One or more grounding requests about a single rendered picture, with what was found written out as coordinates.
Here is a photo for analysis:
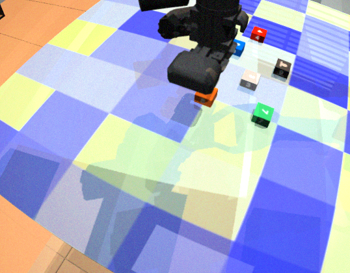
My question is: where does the green block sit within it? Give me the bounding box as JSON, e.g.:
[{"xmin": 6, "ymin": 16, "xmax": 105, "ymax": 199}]
[{"xmin": 251, "ymin": 102, "xmax": 274, "ymax": 128}]

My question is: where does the orange block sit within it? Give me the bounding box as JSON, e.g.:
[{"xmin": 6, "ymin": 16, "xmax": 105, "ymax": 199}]
[{"xmin": 194, "ymin": 88, "xmax": 218, "ymax": 107}]

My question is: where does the blue block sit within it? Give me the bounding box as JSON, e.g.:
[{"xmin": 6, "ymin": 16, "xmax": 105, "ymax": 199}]
[{"xmin": 233, "ymin": 39, "xmax": 245, "ymax": 57}]

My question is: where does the small beige digit block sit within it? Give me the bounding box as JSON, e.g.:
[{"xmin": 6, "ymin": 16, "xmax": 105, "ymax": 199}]
[{"xmin": 240, "ymin": 69, "xmax": 261, "ymax": 91}]

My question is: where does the red block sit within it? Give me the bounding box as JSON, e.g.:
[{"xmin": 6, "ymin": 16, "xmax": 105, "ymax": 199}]
[{"xmin": 250, "ymin": 26, "xmax": 267, "ymax": 43}]

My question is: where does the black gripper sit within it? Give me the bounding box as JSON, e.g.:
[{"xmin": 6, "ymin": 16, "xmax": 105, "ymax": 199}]
[{"xmin": 167, "ymin": 1, "xmax": 249, "ymax": 95}]

